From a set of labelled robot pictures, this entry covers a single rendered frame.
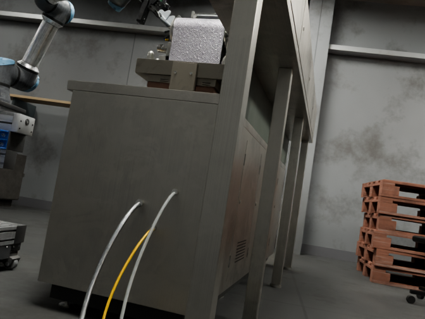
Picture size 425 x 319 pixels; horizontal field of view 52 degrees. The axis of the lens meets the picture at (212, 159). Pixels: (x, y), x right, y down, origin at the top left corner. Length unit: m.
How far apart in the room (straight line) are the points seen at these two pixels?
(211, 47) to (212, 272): 1.17
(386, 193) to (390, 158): 1.73
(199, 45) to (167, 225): 0.82
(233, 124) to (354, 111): 4.83
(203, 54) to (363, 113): 4.08
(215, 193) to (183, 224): 0.57
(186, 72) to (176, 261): 0.71
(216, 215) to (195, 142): 0.61
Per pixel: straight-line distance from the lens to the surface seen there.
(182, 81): 1.71
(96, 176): 1.74
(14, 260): 2.48
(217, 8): 1.52
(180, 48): 2.00
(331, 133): 5.73
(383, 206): 4.13
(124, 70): 6.21
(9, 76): 2.44
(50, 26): 2.50
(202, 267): 1.04
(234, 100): 1.05
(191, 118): 1.62
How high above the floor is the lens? 0.53
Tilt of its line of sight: 5 degrees up
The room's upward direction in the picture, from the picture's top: 9 degrees clockwise
